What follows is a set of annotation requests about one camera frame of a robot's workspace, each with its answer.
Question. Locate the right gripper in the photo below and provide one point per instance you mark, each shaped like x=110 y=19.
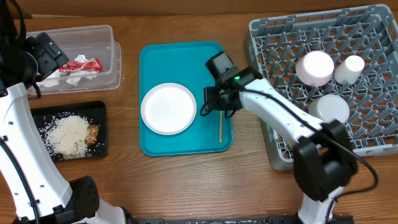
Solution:
x=215 y=101

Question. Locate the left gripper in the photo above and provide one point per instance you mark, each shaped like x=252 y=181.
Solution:
x=48 y=54

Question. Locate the wooden chopstick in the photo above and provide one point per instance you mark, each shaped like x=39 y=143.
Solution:
x=220 y=127

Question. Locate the large white plate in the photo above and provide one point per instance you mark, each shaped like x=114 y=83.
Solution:
x=168 y=108

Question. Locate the teal serving tray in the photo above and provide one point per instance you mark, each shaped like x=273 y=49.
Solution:
x=182 y=63

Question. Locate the white tissue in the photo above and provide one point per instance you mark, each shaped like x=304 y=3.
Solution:
x=75 y=77
x=51 y=80

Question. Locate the red snack wrapper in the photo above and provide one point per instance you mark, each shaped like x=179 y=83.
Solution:
x=92 y=65

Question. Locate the brown food scraps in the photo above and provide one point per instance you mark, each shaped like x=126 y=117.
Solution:
x=92 y=134

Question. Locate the small white plate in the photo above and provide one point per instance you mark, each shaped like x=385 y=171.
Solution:
x=315 y=68

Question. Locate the grey bowl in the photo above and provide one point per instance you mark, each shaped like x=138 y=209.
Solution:
x=330 y=107

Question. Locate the white paper cup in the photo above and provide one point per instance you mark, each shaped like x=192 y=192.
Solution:
x=349 y=70

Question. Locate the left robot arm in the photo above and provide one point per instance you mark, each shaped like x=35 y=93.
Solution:
x=40 y=193

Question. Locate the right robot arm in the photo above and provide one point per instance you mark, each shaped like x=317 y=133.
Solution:
x=323 y=163

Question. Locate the grey dishwasher rack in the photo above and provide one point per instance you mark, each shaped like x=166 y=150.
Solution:
x=274 y=45

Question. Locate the clear plastic bin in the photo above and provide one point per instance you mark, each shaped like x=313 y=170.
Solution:
x=91 y=41

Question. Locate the white rice pile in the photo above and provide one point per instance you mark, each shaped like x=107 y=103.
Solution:
x=64 y=137

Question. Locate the black rectangular tray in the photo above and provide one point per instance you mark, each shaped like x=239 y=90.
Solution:
x=93 y=112

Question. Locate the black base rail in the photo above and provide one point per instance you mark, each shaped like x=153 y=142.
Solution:
x=281 y=219

